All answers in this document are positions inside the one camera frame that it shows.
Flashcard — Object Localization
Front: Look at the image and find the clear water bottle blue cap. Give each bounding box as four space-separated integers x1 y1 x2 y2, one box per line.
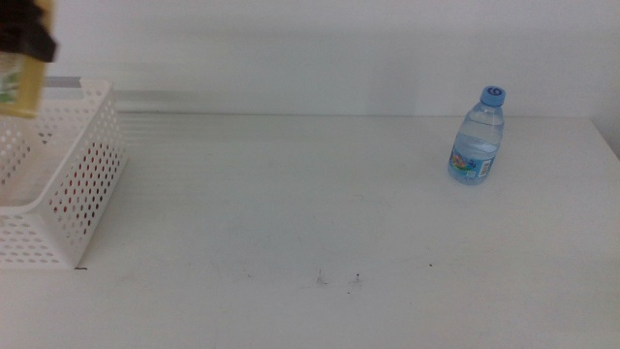
447 85 507 186

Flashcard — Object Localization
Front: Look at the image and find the red soda can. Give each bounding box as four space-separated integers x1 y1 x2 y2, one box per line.
50 143 116 219

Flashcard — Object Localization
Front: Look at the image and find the yellow tea bottle green label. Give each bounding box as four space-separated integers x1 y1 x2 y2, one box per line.
0 0 54 119

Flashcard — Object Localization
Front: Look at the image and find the white perforated plastic basket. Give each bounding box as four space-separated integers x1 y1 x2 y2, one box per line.
0 79 129 270

